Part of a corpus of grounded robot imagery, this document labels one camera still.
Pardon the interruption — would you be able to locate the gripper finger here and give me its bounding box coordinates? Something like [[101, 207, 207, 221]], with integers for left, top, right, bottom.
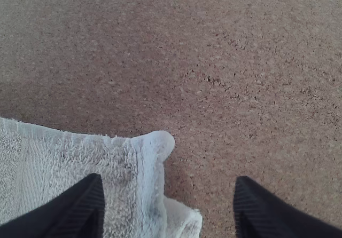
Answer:
[[232, 175, 342, 238], [0, 173, 105, 238]]

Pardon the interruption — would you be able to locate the cork mat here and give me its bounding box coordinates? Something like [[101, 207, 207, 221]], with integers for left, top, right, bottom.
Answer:
[[0, 0, 342, 238]]

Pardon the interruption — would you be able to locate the pale towel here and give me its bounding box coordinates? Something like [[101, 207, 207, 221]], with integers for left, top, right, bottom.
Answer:
[[0, 117, 203, 238]]

